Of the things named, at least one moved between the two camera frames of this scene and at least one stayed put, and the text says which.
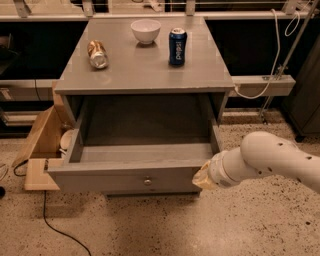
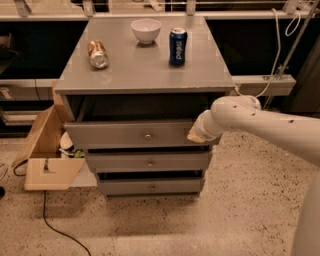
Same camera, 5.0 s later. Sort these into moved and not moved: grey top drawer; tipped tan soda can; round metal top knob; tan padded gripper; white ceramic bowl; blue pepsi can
Moved: tan padded gripper; round metal top knob; grey top drawer
Not moved: blue pepsi can; tipped tan soda can; white ceramic bowl
